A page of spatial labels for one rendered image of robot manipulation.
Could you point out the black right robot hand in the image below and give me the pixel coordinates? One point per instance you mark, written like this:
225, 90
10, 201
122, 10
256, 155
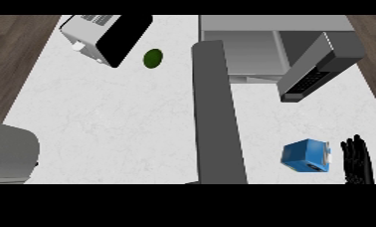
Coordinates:
356, 163

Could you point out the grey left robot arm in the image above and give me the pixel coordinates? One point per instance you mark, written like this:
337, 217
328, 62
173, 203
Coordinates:
15, 154

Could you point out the blue milk carton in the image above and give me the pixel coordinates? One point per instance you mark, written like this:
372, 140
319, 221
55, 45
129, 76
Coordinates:
303, 155

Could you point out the grey microwave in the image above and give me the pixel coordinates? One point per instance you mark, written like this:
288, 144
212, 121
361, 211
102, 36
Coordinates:
294, 55

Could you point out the green avocado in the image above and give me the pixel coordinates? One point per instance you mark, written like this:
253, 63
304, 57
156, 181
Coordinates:
153, 58

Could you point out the white toaster oven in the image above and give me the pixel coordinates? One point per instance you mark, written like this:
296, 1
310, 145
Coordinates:
105, 37

